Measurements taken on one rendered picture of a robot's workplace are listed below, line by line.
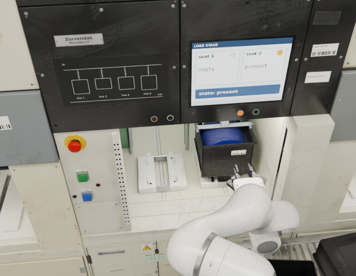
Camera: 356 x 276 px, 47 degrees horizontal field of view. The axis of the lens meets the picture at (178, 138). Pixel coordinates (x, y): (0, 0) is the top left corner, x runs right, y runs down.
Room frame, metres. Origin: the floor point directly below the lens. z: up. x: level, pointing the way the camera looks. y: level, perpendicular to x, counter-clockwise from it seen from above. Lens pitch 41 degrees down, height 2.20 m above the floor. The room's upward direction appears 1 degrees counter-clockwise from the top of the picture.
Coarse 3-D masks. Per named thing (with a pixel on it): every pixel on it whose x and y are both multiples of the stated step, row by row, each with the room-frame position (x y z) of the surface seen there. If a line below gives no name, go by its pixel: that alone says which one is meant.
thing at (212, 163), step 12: (252, 132) 1.29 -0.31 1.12; (228, 144) 1.22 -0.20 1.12; (240, 144) 1.22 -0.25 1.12; (252, 144) 1.22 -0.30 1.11; (204, 156) 1.21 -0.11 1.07; (216, 156) 1.21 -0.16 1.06; (228, 156) 1.21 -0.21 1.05; (240, 156) 1.22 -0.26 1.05; (204, 168) 1.21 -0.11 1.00; (216, 168) 1.21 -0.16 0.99; (228, 168) 1.21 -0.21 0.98; (240, 168) 1.22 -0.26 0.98
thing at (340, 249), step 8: (320, 240) 0.94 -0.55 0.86; (328, 240) 0.93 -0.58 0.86; (336, 240) 0.93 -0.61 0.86; (344, 240) 0.93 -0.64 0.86; (352, 240) 0.93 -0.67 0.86; (320, 248) 0.91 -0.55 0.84; (328, 248) 0.90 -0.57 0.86; (336, 248) 0.90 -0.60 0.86; (344, 248) 0.90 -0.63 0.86; (352, 248) 0.90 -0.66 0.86; (320, 256) 0.90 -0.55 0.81; (328, 256) 0.87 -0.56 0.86; (336, 256) 0.86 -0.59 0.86; (344, 256) 0.86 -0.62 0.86; (352, 256) 0.86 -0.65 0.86; (320, 264) 0.88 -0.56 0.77; (328, 264) 0.85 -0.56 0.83; (336, 264) 0.83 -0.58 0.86; (344, 264) 0.83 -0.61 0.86; (352, 264) 0.83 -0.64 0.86; (328, 272) 0.84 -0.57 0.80; (336, 272) 0.80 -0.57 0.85; (344, 272) 0.80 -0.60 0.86; (352, 272) 0.80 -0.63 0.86
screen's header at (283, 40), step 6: (204, 42) 1.00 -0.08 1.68; (210, 42) 1.00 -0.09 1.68; (216, 42) 1.01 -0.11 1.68; (222, 42) 1.01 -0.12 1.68; (228, 42) 1.01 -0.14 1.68; (234, 42) 1.01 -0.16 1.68; (240, 42) 1.01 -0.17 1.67; (246, 42) 1.01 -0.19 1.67; (252, 42) 1.01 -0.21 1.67; (258, 42) 1.02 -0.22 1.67; (264, 42) 1.02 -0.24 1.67; (270, 42) 1.02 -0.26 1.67; (276, 42) 1.02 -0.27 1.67; (282, 42) 1.02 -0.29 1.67; (288, 42) 1.02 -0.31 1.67; (192, 48) 1.00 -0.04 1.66; (198, 48) 1.00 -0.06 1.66
